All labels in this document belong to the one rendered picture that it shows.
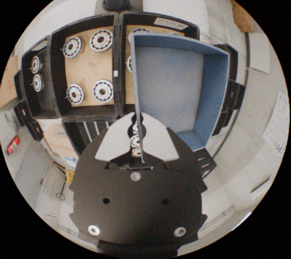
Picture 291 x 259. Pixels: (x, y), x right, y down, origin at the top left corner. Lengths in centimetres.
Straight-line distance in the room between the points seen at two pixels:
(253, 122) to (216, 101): 291
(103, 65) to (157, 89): 30
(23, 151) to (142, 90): 330
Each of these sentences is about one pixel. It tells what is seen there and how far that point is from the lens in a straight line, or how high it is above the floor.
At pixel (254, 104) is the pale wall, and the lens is 303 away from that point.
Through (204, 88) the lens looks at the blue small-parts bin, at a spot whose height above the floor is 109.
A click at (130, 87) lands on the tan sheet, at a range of 42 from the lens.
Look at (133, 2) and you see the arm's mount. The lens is 64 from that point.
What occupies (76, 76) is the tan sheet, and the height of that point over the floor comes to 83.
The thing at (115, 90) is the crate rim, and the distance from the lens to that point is 32.
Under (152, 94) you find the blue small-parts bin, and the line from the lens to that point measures 17.
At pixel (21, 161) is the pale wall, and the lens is 328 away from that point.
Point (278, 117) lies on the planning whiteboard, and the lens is 292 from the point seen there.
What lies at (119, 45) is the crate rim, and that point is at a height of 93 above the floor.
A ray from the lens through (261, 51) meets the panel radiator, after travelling 306.
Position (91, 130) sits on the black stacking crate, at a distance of 58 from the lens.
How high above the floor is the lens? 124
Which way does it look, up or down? 60 degrees down
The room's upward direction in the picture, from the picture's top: 165 degrees clockwise
